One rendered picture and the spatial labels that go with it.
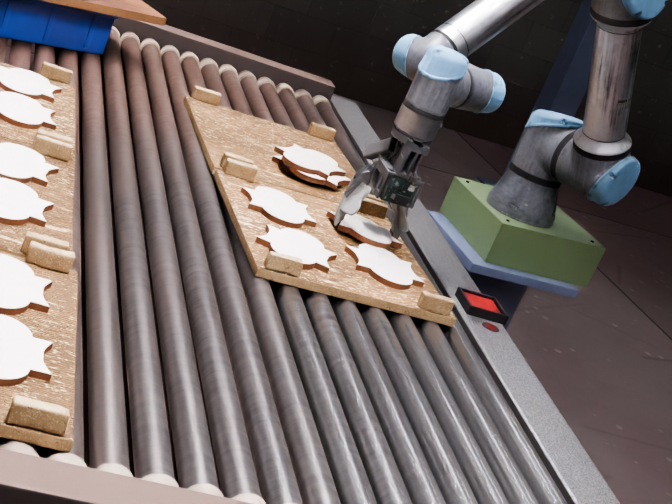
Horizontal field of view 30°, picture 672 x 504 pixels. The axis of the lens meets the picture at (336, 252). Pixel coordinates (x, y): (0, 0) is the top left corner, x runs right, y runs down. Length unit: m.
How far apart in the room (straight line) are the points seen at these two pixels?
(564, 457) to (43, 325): 0.75
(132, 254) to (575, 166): 1.07
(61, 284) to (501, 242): 1.21
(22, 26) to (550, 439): 1.42
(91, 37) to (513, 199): 0.96
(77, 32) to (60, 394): 1.46
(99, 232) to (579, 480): 0.77
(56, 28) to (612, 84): 1.14
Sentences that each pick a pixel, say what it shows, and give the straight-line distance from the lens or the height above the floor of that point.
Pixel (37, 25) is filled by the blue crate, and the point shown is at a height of 0.96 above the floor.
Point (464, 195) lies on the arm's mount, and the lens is 2.75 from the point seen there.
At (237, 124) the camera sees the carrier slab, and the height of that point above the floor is 0.94.
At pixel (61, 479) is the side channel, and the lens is 1.23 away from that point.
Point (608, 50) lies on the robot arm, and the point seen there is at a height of 1.37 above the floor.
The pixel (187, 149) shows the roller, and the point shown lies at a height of 0.91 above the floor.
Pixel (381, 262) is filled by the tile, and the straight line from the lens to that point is 2.11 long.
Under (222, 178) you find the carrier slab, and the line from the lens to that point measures 2.24.
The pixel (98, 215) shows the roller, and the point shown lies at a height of 0.92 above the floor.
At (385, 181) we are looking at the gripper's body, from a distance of 2.12.
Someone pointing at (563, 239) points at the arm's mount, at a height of 0.96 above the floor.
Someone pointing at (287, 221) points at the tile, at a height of 0.95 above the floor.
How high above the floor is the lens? 1.62
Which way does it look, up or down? 19 degrees down
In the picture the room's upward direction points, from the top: 23 degrees clockwise
